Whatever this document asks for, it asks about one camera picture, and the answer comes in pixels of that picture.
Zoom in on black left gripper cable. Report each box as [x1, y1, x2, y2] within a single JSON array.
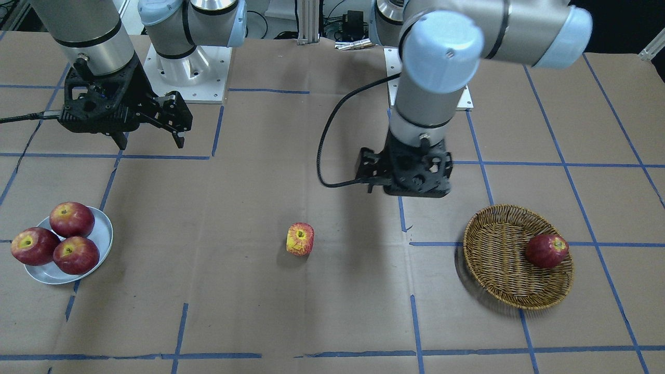
[[317, 73, 402, 189]]

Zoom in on red apple top plate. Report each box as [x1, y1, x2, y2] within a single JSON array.
[[48, 202, 95, 237]]

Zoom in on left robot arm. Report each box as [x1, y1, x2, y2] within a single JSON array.
[[354, 1, 592, 198]]

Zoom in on red apple front plate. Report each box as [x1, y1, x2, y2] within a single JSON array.
[[52, 236, 100, 275]]

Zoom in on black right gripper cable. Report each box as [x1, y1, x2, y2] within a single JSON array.
[[0, 110, 60, 124]]

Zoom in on black power adapter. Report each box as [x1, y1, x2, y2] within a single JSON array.
[[340, 10, 366, 42]]

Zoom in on aluminium frame post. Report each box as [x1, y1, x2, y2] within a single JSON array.
[[295, 0, 322, 46]]

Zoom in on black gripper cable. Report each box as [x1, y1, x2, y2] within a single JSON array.
[[317, 73, 402, 189], [0, 110, 60, 124]]

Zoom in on red apple plate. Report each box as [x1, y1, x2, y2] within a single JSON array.
[[52, 236, 100, 275], [48, 202, 95, 237], [10, 227, 60, 266]]

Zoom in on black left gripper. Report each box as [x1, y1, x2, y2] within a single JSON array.
[[355, 131, 453, 198]]

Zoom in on white plate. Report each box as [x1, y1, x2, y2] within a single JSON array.
[[24, 206, 114, 286]]

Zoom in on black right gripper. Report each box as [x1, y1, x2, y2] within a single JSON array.
[[58, 55, 193, 151]]

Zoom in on red yellow apple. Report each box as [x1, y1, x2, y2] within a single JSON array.
[[286, 222, 314, 256]]

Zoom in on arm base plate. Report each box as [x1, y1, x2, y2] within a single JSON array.
[[143, 45, 233, 104], [384, 47, 475, 111]]

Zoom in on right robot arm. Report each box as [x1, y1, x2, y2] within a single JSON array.
[[31, 1, 247, 150]]

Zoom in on dark red apple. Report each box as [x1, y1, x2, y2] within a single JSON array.
[[525, 234, 569, 269]]

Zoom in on wicker basket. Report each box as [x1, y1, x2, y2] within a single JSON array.
[[462, 204, 575, 311]]

